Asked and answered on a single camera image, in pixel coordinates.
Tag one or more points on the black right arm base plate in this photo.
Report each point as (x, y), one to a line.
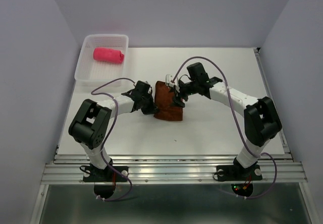
(241, 179)

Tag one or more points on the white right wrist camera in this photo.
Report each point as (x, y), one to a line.
(172, 84)

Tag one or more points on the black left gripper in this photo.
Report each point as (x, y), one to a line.
(152, 109)

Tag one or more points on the white perforated plastic basket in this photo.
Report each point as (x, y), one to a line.
(91, 72)

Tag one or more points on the pink microfiber towel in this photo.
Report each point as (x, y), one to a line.
(108, 55)

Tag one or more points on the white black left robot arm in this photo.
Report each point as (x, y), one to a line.
(89, 125)

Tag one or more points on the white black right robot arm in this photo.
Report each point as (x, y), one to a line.
(261, 120)

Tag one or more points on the aluminium mounting rail frame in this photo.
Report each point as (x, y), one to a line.
(171, 167)

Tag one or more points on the brown towel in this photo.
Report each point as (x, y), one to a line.
(163, 99)

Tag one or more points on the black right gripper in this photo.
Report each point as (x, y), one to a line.
(176, 99)

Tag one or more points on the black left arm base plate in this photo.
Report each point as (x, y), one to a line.
(105, 181)

